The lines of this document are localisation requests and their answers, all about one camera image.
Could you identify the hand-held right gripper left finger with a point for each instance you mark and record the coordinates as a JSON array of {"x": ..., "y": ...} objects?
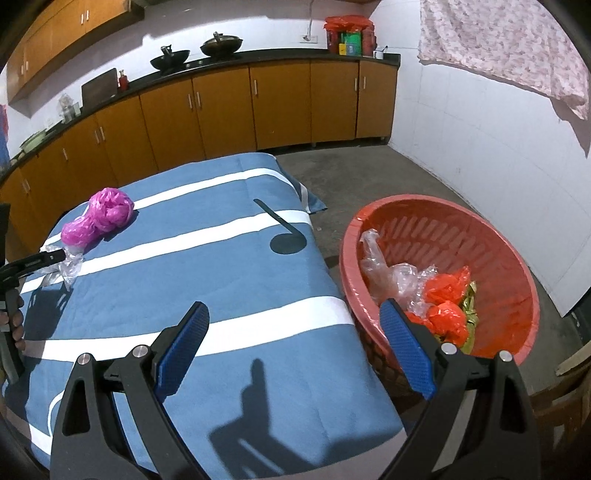
[{"x": 182, "y": 350}]

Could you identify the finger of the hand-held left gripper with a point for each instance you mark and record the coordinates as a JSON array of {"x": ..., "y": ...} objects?
[{"x": 46, "y": 255}]

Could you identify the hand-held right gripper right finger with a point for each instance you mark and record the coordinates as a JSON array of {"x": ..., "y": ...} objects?
[{"x": 406, "y": 350}]

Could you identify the clear plastic film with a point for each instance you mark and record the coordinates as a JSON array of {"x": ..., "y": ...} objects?
[{"x": 69, "y": 270}]

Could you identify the pink plastic bag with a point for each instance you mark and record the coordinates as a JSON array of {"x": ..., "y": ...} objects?
[{"x": 106, "y": 210}]

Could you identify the green plastic bag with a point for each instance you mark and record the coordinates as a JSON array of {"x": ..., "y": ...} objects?
[{"x": 470, "y": 300}]

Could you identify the white clear plastic bag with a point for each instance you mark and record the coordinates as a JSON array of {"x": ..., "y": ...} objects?
[{"x": 371, "y": 258}]

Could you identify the red plastic basket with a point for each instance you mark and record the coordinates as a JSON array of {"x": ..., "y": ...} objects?
[{"x": 461, "y": 226}]

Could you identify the person's left hand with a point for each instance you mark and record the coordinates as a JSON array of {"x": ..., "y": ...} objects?
[{"x": 17, "y": 323}]

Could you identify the pale green pot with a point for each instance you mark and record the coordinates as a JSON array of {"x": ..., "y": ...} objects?
[{"x": 33, "y": 142}]

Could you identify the blue white striped blanket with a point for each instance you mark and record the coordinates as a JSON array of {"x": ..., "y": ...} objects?
[{"x": 207, "y": 240}]

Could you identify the glass jar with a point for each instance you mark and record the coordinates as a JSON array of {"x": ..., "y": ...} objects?
[{"x": 69, "y": 110}]

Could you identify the dark cutting board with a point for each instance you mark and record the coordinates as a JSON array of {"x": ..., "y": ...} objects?
[{"x": 99, "y": 87}]

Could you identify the red bottle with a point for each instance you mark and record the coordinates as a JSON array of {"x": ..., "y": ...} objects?
[{"x": 123, "y": 82}]

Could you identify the wooden base cabinet row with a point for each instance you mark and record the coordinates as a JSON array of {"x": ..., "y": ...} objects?
[{"x": 221, "y": 110}]

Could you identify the black wok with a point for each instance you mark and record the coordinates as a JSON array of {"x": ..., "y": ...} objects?
[{"x": 171, "y": 59}]

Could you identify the black lidded pot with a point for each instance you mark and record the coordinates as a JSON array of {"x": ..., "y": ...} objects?
[{"x": 221, "y": 46}]

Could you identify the white mug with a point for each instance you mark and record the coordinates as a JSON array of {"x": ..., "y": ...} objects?
[{"x": 379, "y": 54}]

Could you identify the green box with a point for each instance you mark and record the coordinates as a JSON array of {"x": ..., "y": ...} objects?
[{"x": 351, "y": 45}]

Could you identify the black kitchen countertop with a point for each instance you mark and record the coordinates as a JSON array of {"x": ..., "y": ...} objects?
[{"x": 286, "y": 54}]

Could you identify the pink floral cloth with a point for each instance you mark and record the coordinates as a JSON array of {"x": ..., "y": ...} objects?
[{"x": 498, "y": 41}]

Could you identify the red bag of groceries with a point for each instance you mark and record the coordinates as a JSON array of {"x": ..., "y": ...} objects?
[{"x": 346, "y": 23}]

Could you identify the long wooden wall cabinet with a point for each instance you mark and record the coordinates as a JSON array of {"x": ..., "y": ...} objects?
[{"x": 55, "y": 37}]

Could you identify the wall outlet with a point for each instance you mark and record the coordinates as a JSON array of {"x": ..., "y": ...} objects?
[{"x": 309, "y": 38}]

